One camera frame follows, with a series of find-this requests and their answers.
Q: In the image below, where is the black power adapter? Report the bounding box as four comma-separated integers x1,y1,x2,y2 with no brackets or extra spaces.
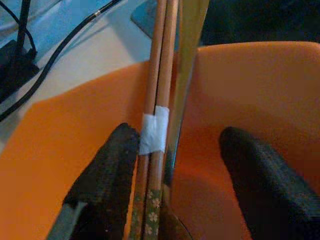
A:
0,39,41,103

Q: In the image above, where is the white tape strip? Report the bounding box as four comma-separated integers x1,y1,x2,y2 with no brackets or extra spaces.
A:
139,105,170,156

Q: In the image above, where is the thick black cable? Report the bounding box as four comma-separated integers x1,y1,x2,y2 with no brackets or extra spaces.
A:
0,0,123,121

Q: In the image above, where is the metal spoon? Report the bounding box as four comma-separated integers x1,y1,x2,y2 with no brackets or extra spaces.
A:
159,0,210,240

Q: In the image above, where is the orange angular bowl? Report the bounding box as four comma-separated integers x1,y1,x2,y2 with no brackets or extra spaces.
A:
0,41,320,240

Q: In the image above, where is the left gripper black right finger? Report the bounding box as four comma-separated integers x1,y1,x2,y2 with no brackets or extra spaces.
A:
218,126,320,240

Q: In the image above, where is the wooden chopstick flower print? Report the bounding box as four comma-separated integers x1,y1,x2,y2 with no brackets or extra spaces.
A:
142,0,180,240
128,0,168,240

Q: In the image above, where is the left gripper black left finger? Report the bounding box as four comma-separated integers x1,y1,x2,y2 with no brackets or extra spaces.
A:
48,122,141,240

